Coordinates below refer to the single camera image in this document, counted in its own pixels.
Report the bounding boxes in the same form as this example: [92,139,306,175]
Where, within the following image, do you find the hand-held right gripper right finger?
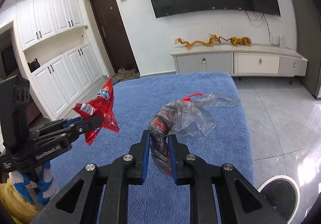
[167,135,289,224]

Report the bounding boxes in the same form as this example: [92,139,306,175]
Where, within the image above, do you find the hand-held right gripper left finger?
[30,129,152,224]

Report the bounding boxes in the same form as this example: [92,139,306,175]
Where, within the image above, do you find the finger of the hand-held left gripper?
[66,115,104,143]
[38,118,82,137]

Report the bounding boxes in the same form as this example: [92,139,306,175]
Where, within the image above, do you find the red snack packet blue logo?
[73,76,120,145]

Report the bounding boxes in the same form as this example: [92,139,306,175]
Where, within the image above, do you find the clear plastic bag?
[148,92,241,177]

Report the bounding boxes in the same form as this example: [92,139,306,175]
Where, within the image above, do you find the white round bin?
[258,175,301,214]

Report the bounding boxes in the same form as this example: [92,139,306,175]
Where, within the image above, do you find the white lower cabinets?
[30,43,103,119]

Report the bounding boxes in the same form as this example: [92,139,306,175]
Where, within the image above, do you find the blue fluffy blanket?
[49,71,255,224]

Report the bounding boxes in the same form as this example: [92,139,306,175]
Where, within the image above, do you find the dark brown vase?
[27,58,40,72]

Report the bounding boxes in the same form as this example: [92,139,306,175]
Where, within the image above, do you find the yellow bag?
[0,179,38,224]

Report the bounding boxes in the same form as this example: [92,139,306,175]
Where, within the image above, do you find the dark brown door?
[89,0,139,79]

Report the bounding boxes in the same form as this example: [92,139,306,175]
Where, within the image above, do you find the golden dragon ornament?
[175,33,222,50]

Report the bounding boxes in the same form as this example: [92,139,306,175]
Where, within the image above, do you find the white grey television cabinet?
[171,44,308,85]

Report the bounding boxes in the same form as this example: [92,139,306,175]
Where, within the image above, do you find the golden tiger ornament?
[227,36,252,47]

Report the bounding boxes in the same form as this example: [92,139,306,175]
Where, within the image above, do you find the white upper wall cabinets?
[15,0,84,51]

